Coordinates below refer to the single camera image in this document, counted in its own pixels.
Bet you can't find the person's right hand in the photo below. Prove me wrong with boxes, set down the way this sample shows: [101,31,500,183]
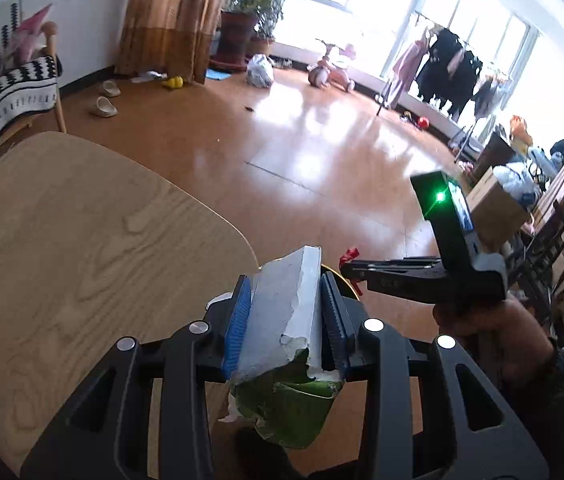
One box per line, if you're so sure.
[432,292,557,377]

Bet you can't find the brown curtain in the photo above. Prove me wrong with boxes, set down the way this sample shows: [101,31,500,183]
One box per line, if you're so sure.
[114,0,235,84]

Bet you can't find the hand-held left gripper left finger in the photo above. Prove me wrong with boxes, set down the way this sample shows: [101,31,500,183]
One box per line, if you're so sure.
[21,275,253,480]

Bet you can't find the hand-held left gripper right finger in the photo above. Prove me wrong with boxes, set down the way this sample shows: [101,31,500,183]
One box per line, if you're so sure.
[319,271,550,480]

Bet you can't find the pink hanging garment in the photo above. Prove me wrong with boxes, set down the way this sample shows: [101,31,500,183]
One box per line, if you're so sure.
[392,35,429,97]

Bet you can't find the white plastic bag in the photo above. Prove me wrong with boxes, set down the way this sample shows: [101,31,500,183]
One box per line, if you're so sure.
[245,53,276,88]

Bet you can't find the dark wooden chair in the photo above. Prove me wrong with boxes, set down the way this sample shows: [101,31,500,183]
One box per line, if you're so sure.
[507,199,564,343]

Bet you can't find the dark hanging clothes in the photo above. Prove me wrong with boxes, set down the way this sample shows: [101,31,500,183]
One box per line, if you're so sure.
[414,27,484,122]

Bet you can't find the cardboard box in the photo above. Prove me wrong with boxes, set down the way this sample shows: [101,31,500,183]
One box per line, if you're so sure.
[467,167,531,254]

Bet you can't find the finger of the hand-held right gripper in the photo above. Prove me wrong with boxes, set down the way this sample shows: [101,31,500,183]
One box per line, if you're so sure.
[364,270,445,306]
[339,256,445,279]

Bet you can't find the metal clothes rack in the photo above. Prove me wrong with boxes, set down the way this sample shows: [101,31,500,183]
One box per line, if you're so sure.
[376,10,513,163]

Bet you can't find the pink toddler tricycle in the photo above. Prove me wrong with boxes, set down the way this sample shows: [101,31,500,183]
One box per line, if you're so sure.
[308,38,359,92]

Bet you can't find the large potted plant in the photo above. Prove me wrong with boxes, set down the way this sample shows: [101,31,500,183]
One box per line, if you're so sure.
[209,0,318,74]

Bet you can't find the red wrapper scrap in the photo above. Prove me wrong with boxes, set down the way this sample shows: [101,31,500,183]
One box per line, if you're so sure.
[339,246,364,298]

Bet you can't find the pile of plastic bags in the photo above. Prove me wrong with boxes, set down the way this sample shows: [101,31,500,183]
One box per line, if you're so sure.
[492,146,563,207]

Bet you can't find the yellow bin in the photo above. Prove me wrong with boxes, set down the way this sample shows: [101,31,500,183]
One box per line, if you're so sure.
[323,263,363,301]

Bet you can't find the pink cartoon cushion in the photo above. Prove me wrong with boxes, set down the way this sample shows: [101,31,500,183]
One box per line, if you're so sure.
[4,4,54,68]

